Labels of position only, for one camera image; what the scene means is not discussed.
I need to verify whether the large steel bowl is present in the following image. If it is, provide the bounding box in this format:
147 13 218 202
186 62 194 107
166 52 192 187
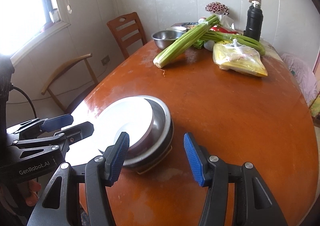
123 95 174 171

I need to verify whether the yellow scalloped plate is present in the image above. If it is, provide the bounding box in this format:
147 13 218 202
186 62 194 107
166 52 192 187
136 145 172 175

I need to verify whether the person's hand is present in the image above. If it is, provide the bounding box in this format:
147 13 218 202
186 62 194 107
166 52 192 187
25 180 41 207

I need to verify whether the curved wooden armchair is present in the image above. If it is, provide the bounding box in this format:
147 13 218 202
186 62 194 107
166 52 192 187
41 53 99 114

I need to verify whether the pink cartoon folding screen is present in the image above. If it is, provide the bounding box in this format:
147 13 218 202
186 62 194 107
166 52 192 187
309 53 319 128

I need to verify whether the brown wooden chair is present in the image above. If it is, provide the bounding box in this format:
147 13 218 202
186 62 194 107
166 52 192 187
107 12 148 60

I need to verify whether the small steel bowl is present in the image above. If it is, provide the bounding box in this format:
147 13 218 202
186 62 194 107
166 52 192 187
151 30 184 50

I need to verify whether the pink cloth on chair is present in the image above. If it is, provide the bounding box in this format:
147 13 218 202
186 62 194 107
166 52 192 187
280 53 316 106

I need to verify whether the celery bunch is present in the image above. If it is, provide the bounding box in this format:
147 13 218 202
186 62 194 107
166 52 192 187
153 14 220 69
199 31 266 56

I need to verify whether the yellow noodle bag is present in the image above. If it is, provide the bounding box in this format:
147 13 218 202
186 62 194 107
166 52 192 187
213 39 268 77

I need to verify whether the black thermos flask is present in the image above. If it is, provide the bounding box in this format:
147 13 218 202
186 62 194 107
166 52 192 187
244 1 263 41

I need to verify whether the black cable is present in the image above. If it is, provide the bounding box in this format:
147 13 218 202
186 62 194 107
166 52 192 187
11 86 38 119

